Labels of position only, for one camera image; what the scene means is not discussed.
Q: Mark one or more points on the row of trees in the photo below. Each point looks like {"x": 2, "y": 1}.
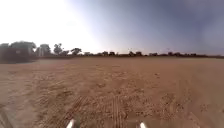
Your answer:
{"x": 100, "y": 52}

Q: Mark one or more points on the brown sandy dirt ground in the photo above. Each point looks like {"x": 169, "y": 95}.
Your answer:
{"x": 110, "y": 83}

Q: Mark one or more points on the dark building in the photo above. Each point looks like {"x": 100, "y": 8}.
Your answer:
{"x": 15, "y": 54}

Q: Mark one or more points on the robot's own part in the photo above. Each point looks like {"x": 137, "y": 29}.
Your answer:
{"x": 70, "y": 124}
{"x": 142, "y": 125}

